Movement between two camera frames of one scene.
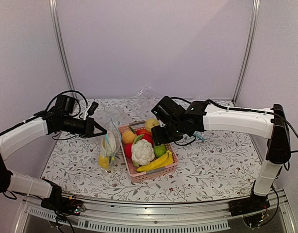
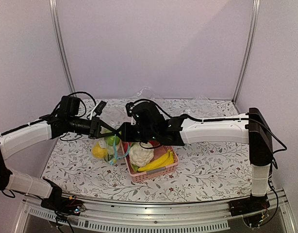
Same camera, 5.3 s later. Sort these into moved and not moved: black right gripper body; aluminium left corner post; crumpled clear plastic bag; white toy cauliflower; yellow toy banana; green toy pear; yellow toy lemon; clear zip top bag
Moved: clear zip top bag; yellow toy lemon; black right gripper body; green toy pear
Not moved: yellow toy banana; crumpled clear plastic bag; aluminium left corner post; white toy cauliflower
